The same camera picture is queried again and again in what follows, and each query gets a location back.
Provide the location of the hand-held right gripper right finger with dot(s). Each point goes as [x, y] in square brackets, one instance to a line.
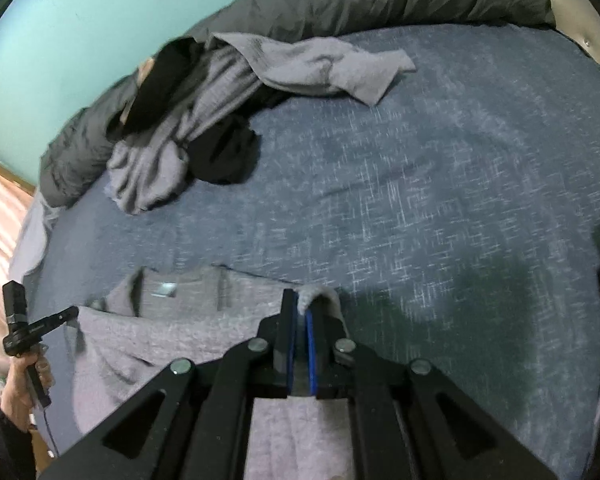
[312, 360]

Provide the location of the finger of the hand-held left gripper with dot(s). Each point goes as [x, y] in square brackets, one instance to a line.
[55, 322]

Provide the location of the blue bedsheet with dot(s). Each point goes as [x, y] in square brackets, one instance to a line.
[430, 185]

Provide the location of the person's left hand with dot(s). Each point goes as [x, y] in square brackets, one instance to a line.
[17, 395]

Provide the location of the black garment with beige lining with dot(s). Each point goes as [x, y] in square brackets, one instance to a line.
[165, 80]

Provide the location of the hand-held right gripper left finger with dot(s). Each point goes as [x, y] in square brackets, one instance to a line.
[291, 360]

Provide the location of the light grey garment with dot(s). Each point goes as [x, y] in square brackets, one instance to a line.
[305, 70]

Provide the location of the light grey sheet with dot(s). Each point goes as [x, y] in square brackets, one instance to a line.
[30, 240]

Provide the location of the grey knit sweater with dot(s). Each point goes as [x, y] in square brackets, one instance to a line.
[155, 330]

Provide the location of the person's left forearm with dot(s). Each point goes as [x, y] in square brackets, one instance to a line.
[5, 450]

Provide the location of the grey ribbed cardigan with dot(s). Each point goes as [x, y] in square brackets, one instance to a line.
[145, 175]

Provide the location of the cream tufted headboard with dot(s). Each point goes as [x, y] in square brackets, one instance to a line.
[580, 15]

